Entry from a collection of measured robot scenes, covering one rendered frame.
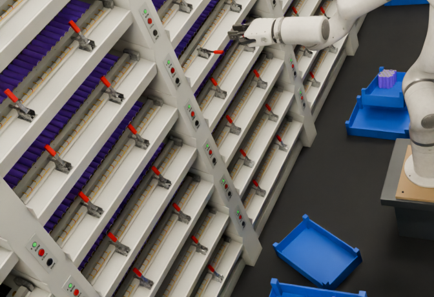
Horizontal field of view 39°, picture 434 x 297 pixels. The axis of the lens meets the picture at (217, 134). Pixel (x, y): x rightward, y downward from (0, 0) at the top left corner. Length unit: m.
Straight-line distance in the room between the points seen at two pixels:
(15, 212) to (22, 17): 0.46
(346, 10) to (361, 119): 1.29
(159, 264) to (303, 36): 0.88
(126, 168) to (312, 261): 1.04
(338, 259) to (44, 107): 1.45
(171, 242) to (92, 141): 0.57
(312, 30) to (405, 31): 1.76
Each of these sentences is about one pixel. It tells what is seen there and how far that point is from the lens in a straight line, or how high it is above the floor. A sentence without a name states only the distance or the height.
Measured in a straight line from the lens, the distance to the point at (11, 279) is 1.73.
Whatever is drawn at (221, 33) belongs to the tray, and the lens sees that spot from 2.21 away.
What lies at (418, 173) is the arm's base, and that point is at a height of 0.31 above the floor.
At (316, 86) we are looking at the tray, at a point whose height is 0.18.
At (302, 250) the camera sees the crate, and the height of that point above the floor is 0.00.
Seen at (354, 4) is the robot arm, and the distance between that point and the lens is 1.83.
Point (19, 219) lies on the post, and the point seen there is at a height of 1.17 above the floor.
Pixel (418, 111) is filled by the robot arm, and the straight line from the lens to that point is 2.05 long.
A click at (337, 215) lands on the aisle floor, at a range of 2.69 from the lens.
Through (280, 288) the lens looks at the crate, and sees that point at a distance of 2.02.
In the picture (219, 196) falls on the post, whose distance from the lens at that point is 2.27.
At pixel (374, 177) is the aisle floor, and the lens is 2.80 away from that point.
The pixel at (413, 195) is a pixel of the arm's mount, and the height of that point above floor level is 0.29.
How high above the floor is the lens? 2.11
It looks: 41 degrees down
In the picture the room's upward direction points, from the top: 24 degrees counter-clockwise
